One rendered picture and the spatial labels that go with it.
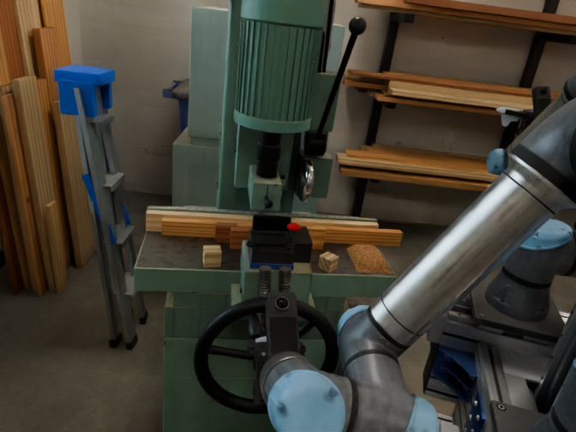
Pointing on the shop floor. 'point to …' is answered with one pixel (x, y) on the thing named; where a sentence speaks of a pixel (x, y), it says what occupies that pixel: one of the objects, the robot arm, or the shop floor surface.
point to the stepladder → (103, 189)
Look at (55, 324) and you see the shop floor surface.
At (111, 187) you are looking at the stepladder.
